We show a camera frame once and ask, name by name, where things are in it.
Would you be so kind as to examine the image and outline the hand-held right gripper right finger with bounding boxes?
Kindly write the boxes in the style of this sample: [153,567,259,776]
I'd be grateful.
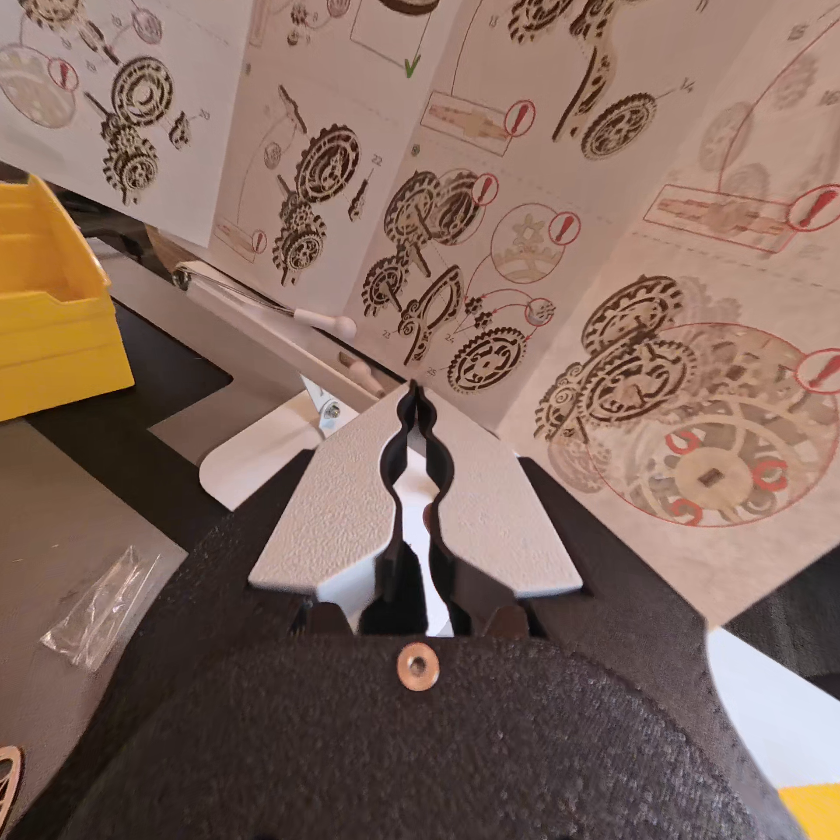
[416,384,585,636]

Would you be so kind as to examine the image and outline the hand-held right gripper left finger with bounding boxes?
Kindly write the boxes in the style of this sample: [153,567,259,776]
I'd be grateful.
[248,381,421,636]

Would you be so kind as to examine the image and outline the white book stand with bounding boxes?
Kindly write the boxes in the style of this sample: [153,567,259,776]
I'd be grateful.
[172,259,411,514]

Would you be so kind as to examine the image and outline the clear plastic bag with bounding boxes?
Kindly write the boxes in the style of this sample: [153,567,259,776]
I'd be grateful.
[39,545,162,672]

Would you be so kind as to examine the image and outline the paper instruction sheet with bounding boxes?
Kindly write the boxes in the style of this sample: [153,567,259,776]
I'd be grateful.
[0,0,840,632]

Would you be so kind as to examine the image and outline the nested yellow plastic bins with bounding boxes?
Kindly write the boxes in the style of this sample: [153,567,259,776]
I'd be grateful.
[777,784,840,840]
[0,174,137,422]

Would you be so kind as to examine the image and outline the wooden ornate bracket piece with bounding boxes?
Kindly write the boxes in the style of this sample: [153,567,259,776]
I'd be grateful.
[0,745,25,821]

